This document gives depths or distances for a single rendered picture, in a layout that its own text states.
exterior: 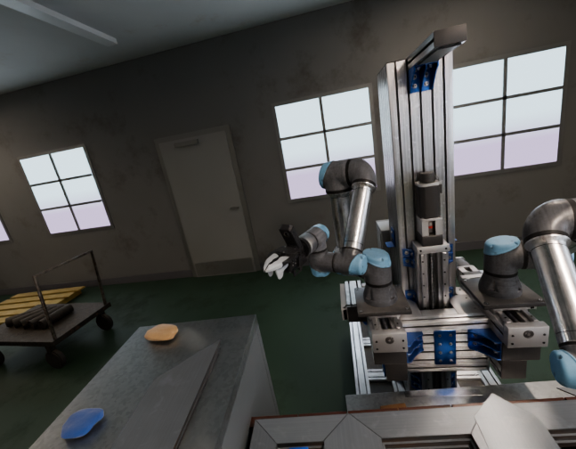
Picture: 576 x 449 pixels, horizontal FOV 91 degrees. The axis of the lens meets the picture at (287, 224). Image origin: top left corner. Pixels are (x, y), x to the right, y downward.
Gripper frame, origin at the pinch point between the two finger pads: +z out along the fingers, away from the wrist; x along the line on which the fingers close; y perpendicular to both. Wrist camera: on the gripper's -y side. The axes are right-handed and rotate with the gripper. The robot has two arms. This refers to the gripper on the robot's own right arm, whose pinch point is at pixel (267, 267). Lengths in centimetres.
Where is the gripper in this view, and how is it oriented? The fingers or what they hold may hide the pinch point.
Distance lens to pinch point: 85.3
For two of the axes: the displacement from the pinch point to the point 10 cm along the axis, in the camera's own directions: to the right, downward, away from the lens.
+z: -5.5, 3.3, -7.7
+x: -8.3, -1.3, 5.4
